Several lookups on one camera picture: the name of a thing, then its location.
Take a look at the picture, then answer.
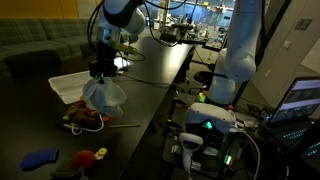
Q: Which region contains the blue sponge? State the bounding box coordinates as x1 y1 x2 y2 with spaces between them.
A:
19 146 59 172

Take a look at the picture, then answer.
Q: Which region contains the thin wooden stick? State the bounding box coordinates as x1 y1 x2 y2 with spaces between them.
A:
109 123 141 129

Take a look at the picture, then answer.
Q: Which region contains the red plush ball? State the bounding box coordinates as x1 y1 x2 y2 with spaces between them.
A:
71 149 98 171

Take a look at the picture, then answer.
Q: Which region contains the black slanted pole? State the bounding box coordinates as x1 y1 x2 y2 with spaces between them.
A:
231 0 293 108

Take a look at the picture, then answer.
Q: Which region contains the black office chair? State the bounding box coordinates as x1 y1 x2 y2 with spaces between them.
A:
193 69 218 89

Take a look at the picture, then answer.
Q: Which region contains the green plaid sofa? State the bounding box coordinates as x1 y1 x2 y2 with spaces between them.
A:
0 17 104 79

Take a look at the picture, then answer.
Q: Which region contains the white cord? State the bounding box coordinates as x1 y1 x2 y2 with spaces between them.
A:
70 114 106 136

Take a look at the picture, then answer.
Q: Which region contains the open laptop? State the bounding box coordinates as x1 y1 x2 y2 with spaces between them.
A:
263 76 320 149

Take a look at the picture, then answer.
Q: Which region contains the white VR headset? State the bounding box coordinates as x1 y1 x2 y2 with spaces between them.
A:
184 102 237 134

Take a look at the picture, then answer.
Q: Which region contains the white plastic bin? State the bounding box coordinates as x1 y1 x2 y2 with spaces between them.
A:
48 70 93 105

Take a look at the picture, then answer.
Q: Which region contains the white terry towel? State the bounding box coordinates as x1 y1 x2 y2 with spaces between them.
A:
82 76 128 118

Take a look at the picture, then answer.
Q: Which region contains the grey headset cable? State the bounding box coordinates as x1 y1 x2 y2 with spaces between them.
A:
233 129 262 180

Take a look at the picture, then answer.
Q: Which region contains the dark upholstered chair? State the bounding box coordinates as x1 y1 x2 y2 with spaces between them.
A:
4 49 63 76
79 40 100 56

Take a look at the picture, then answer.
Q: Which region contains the white wall switch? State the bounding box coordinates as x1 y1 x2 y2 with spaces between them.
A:
283 39 294 50

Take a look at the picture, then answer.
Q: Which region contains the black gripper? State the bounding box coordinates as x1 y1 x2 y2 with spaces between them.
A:
88 42 118 82

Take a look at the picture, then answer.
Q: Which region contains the tablet with lit screen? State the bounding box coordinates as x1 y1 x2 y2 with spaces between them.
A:
113 57 133 73

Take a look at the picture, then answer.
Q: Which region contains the brown plush toy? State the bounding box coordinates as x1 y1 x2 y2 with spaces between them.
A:
63 100 102 130

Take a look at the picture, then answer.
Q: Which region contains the grey wall sign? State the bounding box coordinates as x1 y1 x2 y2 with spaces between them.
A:
295 17 314 31

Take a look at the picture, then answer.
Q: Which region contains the white VR controller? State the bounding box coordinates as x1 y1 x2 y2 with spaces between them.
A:
178 132 204 174

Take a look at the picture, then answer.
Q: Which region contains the dark green felt piece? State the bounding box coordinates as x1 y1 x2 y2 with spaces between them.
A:
49 163 88 180

